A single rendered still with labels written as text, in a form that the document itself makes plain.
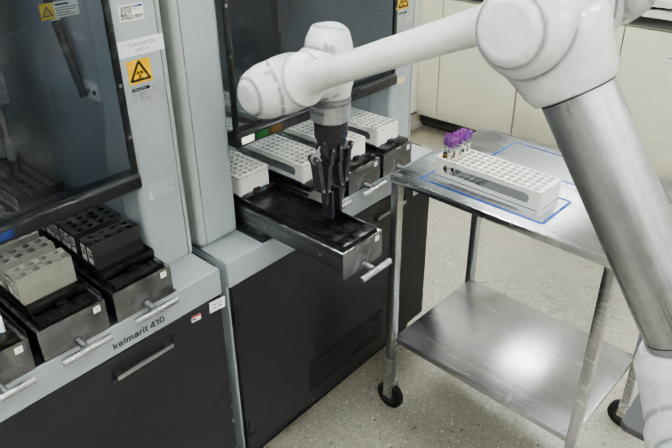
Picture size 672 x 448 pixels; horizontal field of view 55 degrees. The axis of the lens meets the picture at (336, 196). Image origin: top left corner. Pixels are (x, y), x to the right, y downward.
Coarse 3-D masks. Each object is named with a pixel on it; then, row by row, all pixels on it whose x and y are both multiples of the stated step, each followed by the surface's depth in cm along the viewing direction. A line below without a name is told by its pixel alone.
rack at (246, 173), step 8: (232, 152) 171; (232, 160) 167; (240, 160) 167; (248, 160) 167; (232, 168) 163; (240, 168) 162; (248, 168) 162; (256, 168) 164; (264, 168) 163; (232, 176) 159; (240, 176) 158; (248, 176) 159; (256, 176) 161; (264, 176) 164; (232, 184) 160; (240, 184) 158; (248, 184) 160; (256, 184) 162; (264, 184) 164; (240, 192) 159
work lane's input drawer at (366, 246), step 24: (264, 192) 163; (288, 192) 162; (240, 216) 159; (264, 216) 153; (288, 216) 153; (312, 216) 153; (336, 216) 153; (288, 240) 150; (312, 240) 143; (336, 240) 144; (360, 240) 142; (336, 264) 141; (360, 264) 144; (384, 264) 144
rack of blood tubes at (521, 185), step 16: (448, 160) 161; (464, 160) 162; (480, 160) 161; (496, 160) 162; (448, 176) 163; (464, 176) 162; (480, 176) 156; (496, 176) 153; (512, 176) 154; (528, 176) 153; (544, 176) 154; (480, 192) 157; (496, 192) 154; (512, 192) 158; (528, 192) 148; (544, 192) 146; (544, 208) 149
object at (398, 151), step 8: (400, 136) 192; (368, 144) 187; (384, 144) 187; (392, 144) 187; (400, 144) 188; (408, 144) 191; (376, 152) 185; (384, 152) 184; (392, 152) 185; (400, 152) 189; (408, 152) 192; (384, 160) 184; (392, 160) 187; (400, 160) 190; (408, 160) 193; (384, 168) 185; (392, 168) 188; (400, 168) 188; (384, 176) 186
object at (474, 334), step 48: (480, 144) 185; (528, 144) 185; (432, 192) 160; (576, 192) 159; (576, 240) 139; (480, 288) 215; (432, 336) 194; (480, 336) 193; (528, 336) 193; (576, 336) 193; (384, 384) 202; (480, 384) 176; (528, 384) 176; (576, 384) 176; (576, 432) 155
